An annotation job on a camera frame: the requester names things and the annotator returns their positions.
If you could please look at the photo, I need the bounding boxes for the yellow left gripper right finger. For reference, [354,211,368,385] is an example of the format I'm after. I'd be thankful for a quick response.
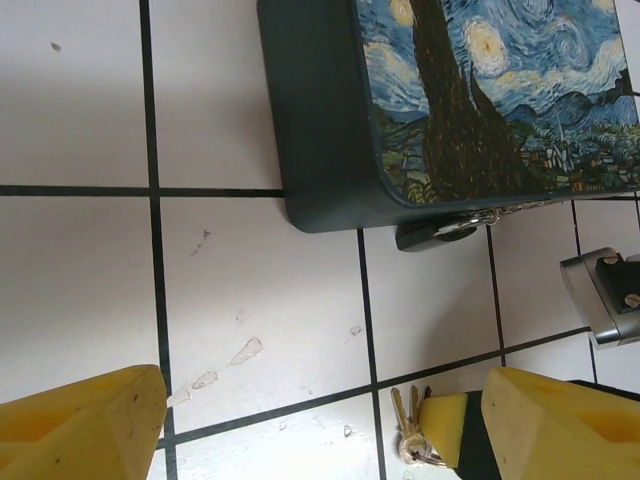
[479,367,640,480]

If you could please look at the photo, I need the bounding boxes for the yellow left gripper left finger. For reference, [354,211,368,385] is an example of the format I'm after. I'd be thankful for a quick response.
[0,364,169,480]

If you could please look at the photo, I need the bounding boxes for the silver key bunch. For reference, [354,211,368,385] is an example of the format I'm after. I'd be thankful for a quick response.
[390,384,449,469]

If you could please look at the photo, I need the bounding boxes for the Starry Night print box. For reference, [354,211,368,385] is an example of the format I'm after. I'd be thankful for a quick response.
[256,0,640,235]

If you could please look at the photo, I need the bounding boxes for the silver box latch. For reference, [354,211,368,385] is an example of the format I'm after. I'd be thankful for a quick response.
[452,199,556,229]

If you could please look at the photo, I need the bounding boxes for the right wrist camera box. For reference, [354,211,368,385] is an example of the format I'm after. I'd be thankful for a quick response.
[558,245,640,350]

